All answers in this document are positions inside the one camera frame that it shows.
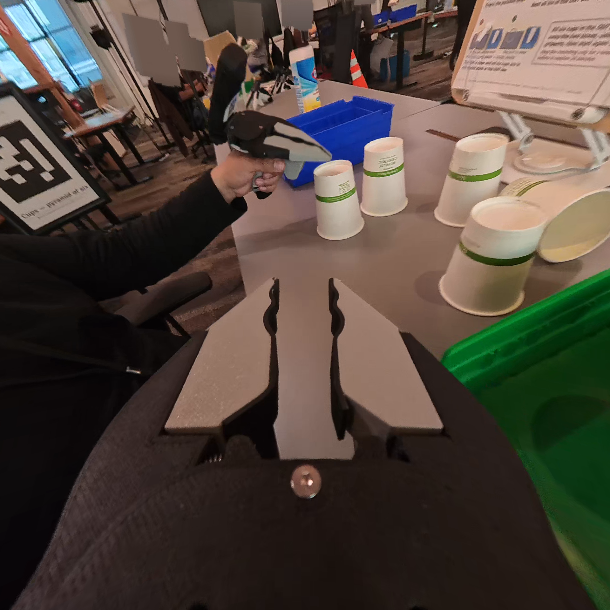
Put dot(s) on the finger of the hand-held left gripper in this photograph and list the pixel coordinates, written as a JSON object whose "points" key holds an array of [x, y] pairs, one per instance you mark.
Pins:
{"points": [[305, 152], [293, 129]]}

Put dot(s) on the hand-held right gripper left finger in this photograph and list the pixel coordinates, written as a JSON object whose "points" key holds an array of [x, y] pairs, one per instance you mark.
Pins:
{"points": [[224, 371]]}

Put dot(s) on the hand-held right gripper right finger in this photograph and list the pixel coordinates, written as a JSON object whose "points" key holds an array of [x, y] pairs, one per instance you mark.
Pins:
{"points": [[381, 376]]}

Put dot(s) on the blue plastic bin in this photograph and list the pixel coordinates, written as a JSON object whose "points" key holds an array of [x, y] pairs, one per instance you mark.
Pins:
{"points": [[343, 128]]}

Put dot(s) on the white green-banded paper cup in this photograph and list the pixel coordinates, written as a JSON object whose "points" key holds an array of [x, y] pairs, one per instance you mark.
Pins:
{"points": [[469, 190], [383, 186], [572, 224], [486, 276], [338, 209]]}

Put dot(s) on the green plastic bin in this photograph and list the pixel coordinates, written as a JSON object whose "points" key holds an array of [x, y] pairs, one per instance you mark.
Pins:
{"points": [[538, 381]]}

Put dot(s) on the person's left forearm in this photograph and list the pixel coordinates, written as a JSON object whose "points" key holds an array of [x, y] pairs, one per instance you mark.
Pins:
{"points": [[143, 238]]}

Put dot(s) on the person's left hand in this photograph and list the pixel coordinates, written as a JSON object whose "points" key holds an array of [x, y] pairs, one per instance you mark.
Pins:
{"points": [[238, 176]]}

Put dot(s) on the wipes canister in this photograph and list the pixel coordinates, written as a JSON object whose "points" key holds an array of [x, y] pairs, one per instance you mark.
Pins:
{"points": [[304, 76]]}

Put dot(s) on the orange traffic cone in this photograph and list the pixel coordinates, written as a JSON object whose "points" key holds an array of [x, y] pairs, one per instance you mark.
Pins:
{"points": [[358, 71]]}

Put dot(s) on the brown hanging coat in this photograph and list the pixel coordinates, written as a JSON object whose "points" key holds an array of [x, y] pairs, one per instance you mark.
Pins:
{"points": [[167, 114]]}

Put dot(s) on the blue storage crate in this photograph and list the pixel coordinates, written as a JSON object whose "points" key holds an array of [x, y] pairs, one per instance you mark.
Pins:
{"points": [[395, 65]]}

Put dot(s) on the brown wooden desk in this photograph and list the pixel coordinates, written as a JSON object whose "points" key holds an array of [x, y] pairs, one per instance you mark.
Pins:
{"points": [[102, 121]]}

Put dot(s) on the long background table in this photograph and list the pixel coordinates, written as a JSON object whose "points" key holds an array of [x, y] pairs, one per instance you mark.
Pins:
{"points": [[419, 23]]}

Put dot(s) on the person's black jacket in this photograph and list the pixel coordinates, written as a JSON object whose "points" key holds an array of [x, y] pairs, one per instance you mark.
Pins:
{"points": [[57, 381]]}

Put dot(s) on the framed tag sign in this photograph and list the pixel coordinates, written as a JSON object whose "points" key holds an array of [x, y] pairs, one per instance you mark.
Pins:
{"points": [[28, 162]]}

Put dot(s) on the wooden instruction board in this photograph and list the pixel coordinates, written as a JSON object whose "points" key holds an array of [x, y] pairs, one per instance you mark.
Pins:
{"points": [[538, 47]]}

